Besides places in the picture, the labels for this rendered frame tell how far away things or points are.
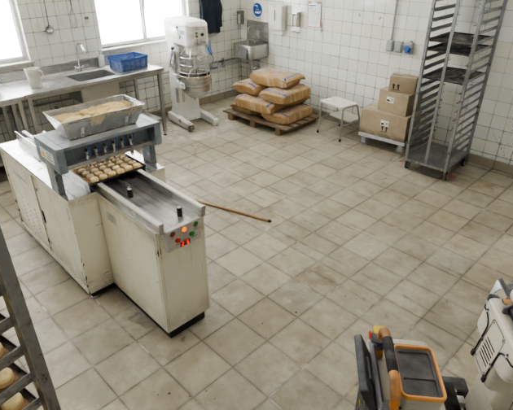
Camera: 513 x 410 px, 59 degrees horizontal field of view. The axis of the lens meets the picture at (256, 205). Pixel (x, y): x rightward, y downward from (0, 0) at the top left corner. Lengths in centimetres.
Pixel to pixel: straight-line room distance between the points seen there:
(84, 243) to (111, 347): 70
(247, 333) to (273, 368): 33
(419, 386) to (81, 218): 224
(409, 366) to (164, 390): 153
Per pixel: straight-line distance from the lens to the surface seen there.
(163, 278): 276
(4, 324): 116
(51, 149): 296
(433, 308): 351
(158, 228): 253
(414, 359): 185
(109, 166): 325
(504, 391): 181
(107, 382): 299
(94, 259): 333
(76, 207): 309
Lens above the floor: 223
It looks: 30 degrees down
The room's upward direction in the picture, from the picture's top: straight up
